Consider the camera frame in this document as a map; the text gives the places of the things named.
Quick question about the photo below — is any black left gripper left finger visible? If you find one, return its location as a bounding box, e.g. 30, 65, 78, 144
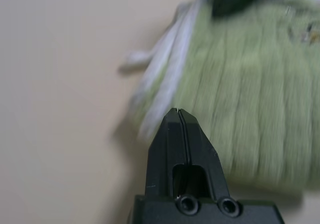
144, 107, 189, 200

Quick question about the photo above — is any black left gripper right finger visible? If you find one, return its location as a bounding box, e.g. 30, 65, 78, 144
178, 109, 227, 200

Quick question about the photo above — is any green towel with white trim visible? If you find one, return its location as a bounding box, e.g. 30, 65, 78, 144
119, 0, 320, 192

